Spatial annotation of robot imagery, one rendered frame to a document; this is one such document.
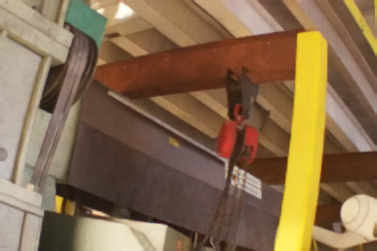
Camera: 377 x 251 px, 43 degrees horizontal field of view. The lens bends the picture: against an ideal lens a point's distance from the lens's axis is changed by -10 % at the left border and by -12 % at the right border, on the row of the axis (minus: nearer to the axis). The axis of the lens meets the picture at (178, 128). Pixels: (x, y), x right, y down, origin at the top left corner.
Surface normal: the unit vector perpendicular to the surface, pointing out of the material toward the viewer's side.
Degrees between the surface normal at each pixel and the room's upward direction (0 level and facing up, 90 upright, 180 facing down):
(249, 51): 90
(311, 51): 90
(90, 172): 90
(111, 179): 90
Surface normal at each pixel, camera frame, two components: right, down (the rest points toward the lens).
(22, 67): 0.79, -0.07
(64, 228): -0.29, -0.35
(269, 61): -0.59, -0.35
